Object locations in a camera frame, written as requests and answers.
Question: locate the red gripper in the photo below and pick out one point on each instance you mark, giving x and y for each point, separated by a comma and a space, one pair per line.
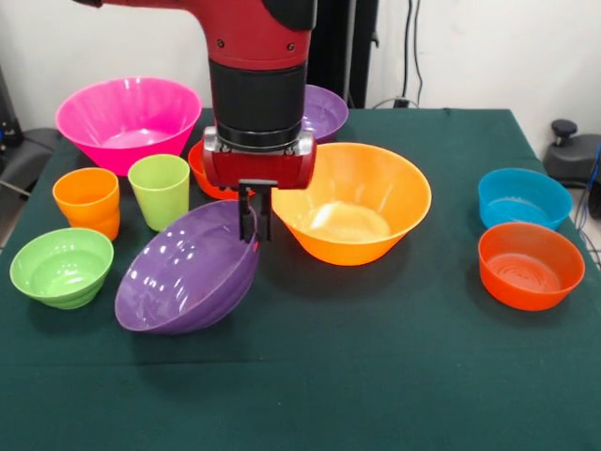
258, 169

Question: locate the purple bowl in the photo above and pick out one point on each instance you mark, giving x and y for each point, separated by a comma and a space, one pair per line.
188, 272
326, 117

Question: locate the green cup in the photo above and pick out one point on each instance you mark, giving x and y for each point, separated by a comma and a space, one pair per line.
159, 197

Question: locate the large orange bowl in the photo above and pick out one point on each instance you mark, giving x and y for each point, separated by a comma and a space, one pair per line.
366, 188

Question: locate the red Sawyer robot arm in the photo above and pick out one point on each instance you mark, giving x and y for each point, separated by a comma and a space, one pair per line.
253, 94

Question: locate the small red bowl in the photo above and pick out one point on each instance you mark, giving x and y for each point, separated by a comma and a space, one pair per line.
197, 174
530, 286

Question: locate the orange cup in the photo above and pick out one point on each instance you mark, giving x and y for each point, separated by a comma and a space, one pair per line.
89, 211

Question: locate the large pink bowl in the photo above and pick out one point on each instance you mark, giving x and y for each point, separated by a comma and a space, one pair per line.
127, 113

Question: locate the dark green tablecloth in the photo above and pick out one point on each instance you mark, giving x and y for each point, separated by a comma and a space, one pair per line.
375, 352

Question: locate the small black plug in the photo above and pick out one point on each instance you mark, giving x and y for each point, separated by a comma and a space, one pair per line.
400, 102

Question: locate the small green bowl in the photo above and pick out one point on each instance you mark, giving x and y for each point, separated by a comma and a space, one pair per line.
61, 277

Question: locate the grey floor stand base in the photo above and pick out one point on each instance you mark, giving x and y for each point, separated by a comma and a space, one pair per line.
28, 155
573, 160

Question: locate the small blue bowl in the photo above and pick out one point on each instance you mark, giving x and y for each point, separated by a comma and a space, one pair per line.
521, 206

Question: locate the black equipment case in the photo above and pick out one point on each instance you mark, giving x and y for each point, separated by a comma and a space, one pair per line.
8, 108

